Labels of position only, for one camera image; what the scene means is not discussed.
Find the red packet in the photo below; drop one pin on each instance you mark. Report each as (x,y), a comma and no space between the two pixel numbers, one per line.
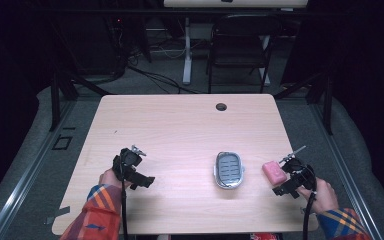
(263,236)

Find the black tape square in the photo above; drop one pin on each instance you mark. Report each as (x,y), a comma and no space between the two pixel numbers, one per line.
(54,143)

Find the grey soap dish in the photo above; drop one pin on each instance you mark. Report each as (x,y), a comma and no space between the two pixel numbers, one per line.
(228,170)

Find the grey tape strip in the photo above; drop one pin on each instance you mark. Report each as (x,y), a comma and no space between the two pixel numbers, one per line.
(60,212)

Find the person's left hand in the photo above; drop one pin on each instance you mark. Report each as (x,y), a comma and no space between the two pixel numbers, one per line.
(108,178)

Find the white desk with white legs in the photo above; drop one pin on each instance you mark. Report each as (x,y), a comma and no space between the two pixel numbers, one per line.
(187,60)

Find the black metal stand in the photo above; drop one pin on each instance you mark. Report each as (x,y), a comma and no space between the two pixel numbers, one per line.
(328,106)
(55,100)

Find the person's right hand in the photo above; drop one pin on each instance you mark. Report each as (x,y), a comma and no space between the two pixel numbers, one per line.
(325,198)

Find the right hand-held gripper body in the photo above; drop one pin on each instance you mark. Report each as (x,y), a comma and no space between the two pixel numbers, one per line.
(300,175)

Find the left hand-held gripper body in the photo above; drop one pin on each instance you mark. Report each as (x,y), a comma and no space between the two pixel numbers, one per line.
(128,166)

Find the pink soap bar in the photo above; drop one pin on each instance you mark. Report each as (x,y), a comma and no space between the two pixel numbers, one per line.
(274,172)

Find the black folding chair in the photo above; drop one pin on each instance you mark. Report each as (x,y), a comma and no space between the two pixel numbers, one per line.
(240,50)

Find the aluminium floor rail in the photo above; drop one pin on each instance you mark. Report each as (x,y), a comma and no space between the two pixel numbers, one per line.
(30,170)
(343,166)

